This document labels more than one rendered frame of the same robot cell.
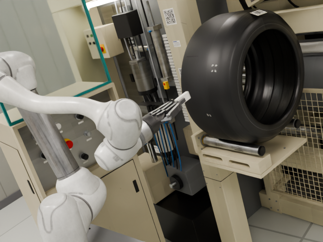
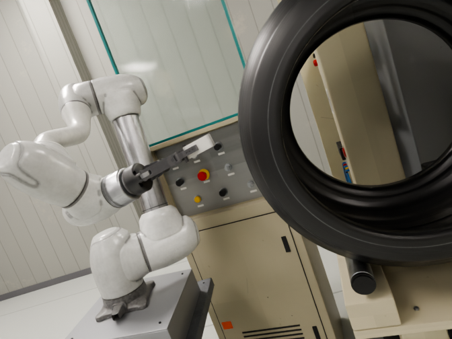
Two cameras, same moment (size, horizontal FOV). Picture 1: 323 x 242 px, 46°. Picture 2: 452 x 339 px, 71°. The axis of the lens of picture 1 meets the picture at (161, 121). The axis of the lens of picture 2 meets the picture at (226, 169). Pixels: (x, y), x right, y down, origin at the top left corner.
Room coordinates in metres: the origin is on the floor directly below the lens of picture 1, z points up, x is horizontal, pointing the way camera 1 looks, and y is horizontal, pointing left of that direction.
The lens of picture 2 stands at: (0.97, -0.71, 1.28)
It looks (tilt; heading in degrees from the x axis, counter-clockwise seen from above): 9 degrees down; 53
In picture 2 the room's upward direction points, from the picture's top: 20 degrees counter-clockwise
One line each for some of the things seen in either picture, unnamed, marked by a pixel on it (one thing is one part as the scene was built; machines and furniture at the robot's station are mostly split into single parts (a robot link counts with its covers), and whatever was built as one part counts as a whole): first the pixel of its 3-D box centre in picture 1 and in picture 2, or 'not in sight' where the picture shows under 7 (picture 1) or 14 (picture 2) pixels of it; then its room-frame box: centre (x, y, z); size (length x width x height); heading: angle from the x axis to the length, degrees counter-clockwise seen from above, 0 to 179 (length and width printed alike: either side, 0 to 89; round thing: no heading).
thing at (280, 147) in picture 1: (253, 150); (426, 268); (1.67, -0.39, 0.80); 0.37 x 0.36 x 0.02; 125
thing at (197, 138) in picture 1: (221, 127); not in sight; (1.81, -0.29, 0.90); 0.40 x 0.03 x 0.10; 125
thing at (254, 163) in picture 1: (233, 157); (358, 266); (1.59, -0.28, 0.83); 0.36 x 0.09 x 0.06; 35
